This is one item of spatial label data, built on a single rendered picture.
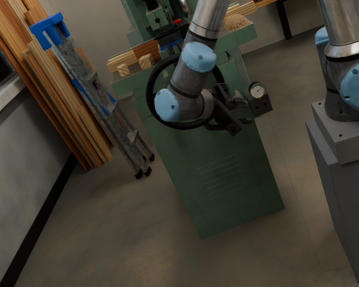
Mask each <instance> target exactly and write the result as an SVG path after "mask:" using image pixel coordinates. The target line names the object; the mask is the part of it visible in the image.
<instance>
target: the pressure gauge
mask: <svg viewBox="0 0 359 287"><path fill-rule="evenodd" d="M258 90H259V91H258ZM248 91H249V93H250V95H251V96H252V97H253V98H255V99H257V100H261V97H262V96H263V95H264V94H265V91H266V89H265V86H264V85H263V84H262V83H260V82H258V81H255V82H253V83H251V84H250V86H249V88H248ZM257 91H258V92H257Z"/></svg>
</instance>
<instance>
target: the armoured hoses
mask: <svg viewBox="0 0 359 287"><path fill-rule="evenodd" d="M182 45H183V42H182V40H179V41H177V42H176V46H177V48H178V49H179V51H180V53H181V51H182ZM165 49H166V52H167V53H168V55H169V56H171V55H174V54H175V52H174V49H173V47H172V45H171V44H170V45H168V46H166V47H165ZM173 64H174V67H175V68H176V66H177V64H178V62H176V63H173ZM214 119H215V118H214ZM238 120H239V121H240V122H241V123H242V124H251V123H252V118H239V119H238ZM215 122H216V123H217V124H219V125H210V124H209V123H206V124H204V127H205V129H207V130H211V131H214V130H226V129H225V128H224V127H223V126H222V125H221V124H220V123H219V122H218V121H217V120H216V119H215Z"/></svg>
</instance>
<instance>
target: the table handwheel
mask: <svg viewBox="0 0 359 287"><path fill-rule="evenodd" d="M180 54H181V53H178V54H174V55H171V56H168V57H167V58H165V59H164V60H162V61H160V62H159V63H158V64H157V65H156V66H155V67H154V68H153V70H152V71H151V73H150V75H149V77H148V79H147V82H146V87H145V98H146V103H147V105H148V108H149V110H150V112H151V113H152V115H153V116H154V117H155V118H156V119H157V120H158V121H159V122H160V123H162V124H164V125H166V126H168V127H170V128H173V129H179V130H189V129H195V128H198V127H200V126H203V125H204V124H206V123H208V122H209V121H211V120H212V119H213V118H214V117H213V116H212V115H209V116H208V117H207V118H202V119H198V120H195V121H192V122H166V121H164V120H162V119H161V118H160V117H159V116H158V114H157V112H156V109H155V105H154V98H155V97H156V94H157V93H153V87H154V84H155V81H156V79H157V77H158V76H159V74H160V73H161V72H162V71H163V70H164V69H165V68H166V67H168V66H169V65H171V64H173V63H176V62H178V61H179V58H180ZM211 72H212V73H213V75H214V77H215V79H216V81H217V83H225V80H224V77H223V75H222V73H221V71H220V69H219V68H218V67H217V65H215V66H214V68H213V69H212V71H211Z"/></svg>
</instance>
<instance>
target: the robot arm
mask: <svg viewBox="0 0 359 287"><path fill-rule="evenodd" d="M230 1H231V0H198V2H197V6H196V8H195V12H194V15H193V18H192V21H191V24H190V26H189V29H188V31H187V34H186V38H185V40H184V42H183V45H182V51H181V54H180V57H179V61H178V64H177V66H176V68H175V71H174V73H173V76H172V78H171V80H170V83H169V85H168V87H167V89H162V90H160V91H159V92H158V93H157V94H156V97H155V101H154V105H155V109H156V112H157V114H158V116H159V117H160V118H161V119H162V120H164V121H166V122H177V121H185V120H196V119H202V118H207V117H208V116H209V115H212V116H213V117H214V118H215V119H216V120H217V121H218V122H219V123H220V124H221V125H222V126H223V127H224V128H225V129H226V130H227V131H228V132H229V133H230V134H231V135H232V136H235V135H236V134H238V133H239V132H240V131H242V130H243V128H244V125H243V124H242V123H241V122H240V121H239V120H238V119H237V118H236V117H235V116H234V115H233V113H235V112H238V111H240V110H242V109H244V108H246V107H247V105H248V102H247V101H246V100H244V98H243V97H242V96H241V94H240V93H239V92H238V91H237V90H235V91H234V93H235V96H231V94H230V92H229V90H228V89H230V87H229V85H228V84H227V83H216V84H215V85H214V86H210V87H204V85H205V83H206V81H207V79H208V77H209V75H210V73H211V71H212V69H213V68H214V66H215V62H216V60H217V56H216V54H215V53H214V48H215V45H216V43H217V40H218V37H219V32H220V29H221V26H222V23H223V20H224V18H225V15H226V12H227V9H228V7H229V4H230ZM317 3H318V6H319V9H320V12H321V16H322V18H323V21H324V25H325V27H323V28H321V29H319V30H318V31H317V33H316V34H315V41H316V43H315V45H316V47H317V51H318V55H319V59H320V64H321V68H322V71H323V75H324V80H325V85H326V88H327V93H326V98H325V104H324V108H325V112H326V115H327V116H328V117H329V118H331V119H333V120H336V121H343V122H351V121H359V0H317ZM221 84H225V85H221Z"/></svg>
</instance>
